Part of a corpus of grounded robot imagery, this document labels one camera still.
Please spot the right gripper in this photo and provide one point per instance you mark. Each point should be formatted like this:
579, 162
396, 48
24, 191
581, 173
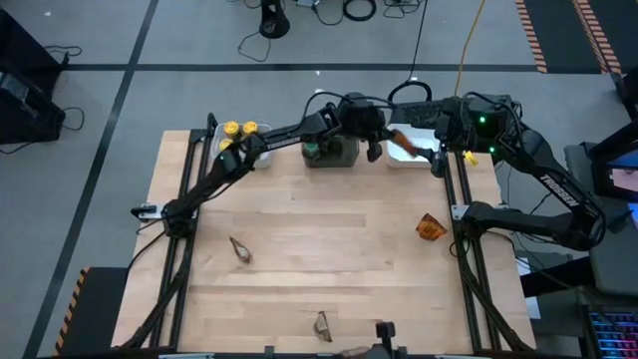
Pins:
451, 129

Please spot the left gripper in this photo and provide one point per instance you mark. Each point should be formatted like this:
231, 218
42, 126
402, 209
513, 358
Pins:
360, 119

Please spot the oregano jar green lid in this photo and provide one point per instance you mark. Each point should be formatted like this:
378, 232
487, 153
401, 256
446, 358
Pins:
311, 148

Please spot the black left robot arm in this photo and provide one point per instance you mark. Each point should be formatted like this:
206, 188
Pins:
284, 139

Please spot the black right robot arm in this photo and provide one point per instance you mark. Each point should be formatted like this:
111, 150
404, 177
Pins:
558, 184

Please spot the white plastic bin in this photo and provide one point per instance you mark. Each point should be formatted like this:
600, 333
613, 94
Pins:
264, 149
399, 160

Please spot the small yellow tag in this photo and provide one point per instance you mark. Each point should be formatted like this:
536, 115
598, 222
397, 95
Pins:
471, 158

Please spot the grey plastic bin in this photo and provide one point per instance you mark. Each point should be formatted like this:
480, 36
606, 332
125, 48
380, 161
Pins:
344, 154

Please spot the black floor stand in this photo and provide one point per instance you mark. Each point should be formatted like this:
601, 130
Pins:
274, 25

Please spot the small black upright device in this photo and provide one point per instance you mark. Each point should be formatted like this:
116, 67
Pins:
385, 331

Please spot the long black aluminium crossbar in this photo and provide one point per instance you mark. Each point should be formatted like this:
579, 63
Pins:
199, 133

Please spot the black mat orange-striped edge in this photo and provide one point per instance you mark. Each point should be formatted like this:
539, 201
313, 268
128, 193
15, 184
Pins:
95, 314
563, 30

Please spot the computer monitor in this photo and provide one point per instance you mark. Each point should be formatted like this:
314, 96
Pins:
623, 174

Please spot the grey side desk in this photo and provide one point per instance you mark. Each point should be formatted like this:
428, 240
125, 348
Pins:
613, 269

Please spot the rainbow backlit keyboard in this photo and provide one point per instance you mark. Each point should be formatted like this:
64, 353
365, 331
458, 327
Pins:
615, 334

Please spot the black equipment case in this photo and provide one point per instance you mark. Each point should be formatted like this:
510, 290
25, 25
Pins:
20, 45
25, 114

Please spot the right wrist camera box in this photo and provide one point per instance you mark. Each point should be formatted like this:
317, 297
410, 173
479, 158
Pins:
482, 119

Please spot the black aluminium side frame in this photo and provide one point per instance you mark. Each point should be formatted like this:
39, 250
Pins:
471, 299
180, 299

